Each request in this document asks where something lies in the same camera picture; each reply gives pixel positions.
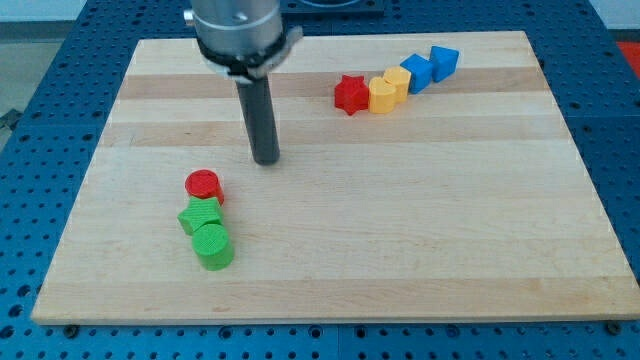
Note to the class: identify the wooden board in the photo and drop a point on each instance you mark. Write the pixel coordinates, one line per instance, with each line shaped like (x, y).
(469, 202)

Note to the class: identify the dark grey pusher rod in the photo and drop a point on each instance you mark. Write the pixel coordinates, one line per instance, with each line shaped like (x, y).
(257, 108)

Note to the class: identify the yellow hexagon block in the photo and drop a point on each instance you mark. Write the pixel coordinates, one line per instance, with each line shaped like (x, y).
(400, 78)

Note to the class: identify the blue pentagon block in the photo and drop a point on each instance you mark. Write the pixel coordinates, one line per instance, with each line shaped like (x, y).
(444, 62)

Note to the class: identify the red cylinder block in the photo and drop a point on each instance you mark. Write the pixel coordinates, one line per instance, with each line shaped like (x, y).
(204, 184)

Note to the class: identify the green star block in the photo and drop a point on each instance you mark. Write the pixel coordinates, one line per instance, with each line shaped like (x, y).
(200, 212)

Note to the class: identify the yellow heart block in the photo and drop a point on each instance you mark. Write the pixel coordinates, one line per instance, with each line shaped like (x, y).
(382, 96)

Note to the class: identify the blue cube block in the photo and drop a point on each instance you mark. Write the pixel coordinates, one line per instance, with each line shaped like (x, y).
(421, 70)

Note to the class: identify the red star block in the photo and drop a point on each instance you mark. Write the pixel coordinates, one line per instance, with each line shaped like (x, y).
(351, 94)

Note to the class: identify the green cylinder block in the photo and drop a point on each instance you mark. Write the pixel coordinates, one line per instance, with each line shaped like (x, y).
(213, 247)

